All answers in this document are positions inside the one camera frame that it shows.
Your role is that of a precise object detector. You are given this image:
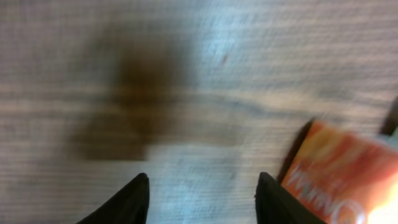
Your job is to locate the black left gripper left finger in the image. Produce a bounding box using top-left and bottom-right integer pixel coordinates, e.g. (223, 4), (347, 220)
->
(77, 173), (150, 224)

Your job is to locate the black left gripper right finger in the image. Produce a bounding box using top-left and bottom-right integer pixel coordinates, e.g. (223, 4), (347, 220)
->
(255, 172), (325, 224)

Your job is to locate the small orange box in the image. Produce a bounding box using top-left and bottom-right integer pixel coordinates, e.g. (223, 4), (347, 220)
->
(281, 121), (397, 223)

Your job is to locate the teal wet wipes pack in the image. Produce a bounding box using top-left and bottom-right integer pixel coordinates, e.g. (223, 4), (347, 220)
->
(379, 128), (397, 147)

